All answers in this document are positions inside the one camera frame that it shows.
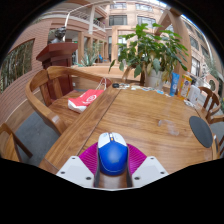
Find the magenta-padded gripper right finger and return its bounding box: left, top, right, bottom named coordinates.
left=126, top=142, right=170, bottom=188

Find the dark grey round mouse pad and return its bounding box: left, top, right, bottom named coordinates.
left=188, top=115, right=214, bottom=149

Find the spiky green plant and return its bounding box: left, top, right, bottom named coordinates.
left=80, top=45, right=102, bottom=67

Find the yellow liquid bottle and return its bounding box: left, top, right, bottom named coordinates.
left=179, top=73, right=193, bottom=100

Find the large leafy potted plant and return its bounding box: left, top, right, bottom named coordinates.
left=109, top=23, right=190, bottom=90

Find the dark bust statue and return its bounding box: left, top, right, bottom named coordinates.
left=49, top=26, right=68, bottom=45

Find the blue and white computer mouse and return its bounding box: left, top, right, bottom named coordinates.
left=97, top=131, right=129, bottom=177

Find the red and white bag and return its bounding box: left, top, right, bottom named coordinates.
left=67, top=77, right=113, bottom=114

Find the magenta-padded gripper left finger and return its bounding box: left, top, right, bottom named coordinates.
left=55, top=142, right=101, bottom=188

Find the blue squeeze tube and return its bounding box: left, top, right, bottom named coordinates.
left=169, top=72, right=181, bottom=97

